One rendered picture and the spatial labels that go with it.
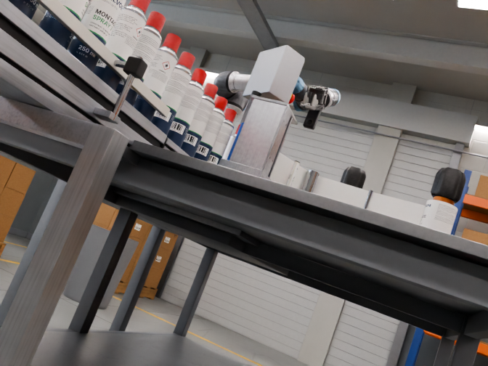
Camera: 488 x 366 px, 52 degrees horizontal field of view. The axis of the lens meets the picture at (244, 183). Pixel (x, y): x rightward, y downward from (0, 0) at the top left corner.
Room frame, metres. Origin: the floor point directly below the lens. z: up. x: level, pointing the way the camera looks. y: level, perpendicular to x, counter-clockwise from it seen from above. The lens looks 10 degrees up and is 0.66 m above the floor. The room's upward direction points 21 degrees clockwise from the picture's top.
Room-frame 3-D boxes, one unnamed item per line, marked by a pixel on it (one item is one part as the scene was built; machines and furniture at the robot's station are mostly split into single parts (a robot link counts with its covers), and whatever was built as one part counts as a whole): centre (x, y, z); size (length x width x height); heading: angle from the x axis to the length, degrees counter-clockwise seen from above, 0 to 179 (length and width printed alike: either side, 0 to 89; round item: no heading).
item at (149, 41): (0.95, 0.28, 0.98); 0.05 x 0.05 x 0.20
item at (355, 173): (1.78, -0.37, 1.03); 0.09 x 0.09 x 0.30
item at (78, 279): (4.41, 0.89, 0.31); 0.46 x 0.46 x 0.62
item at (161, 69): (1.02, 0.25, 0.98); 0.05 x 0.05 x 0.20
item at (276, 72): (1.75, 0.04, 1.38); 0.17 x 0.10 x 0.19; 32
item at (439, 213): (1.42, -0.57, 1.04); 0.09 x 0.09 x 0.29
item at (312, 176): (1.61, -0.20, 0.97); 0.05 x 0.05 x 0.19
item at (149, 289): (6.12, 1.13, 0.57); 1.20 x 0.83 x 1.14; 157
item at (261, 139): (1.39, 0.00, 1.01); 0.14 x 0.13 x 0.26; 157
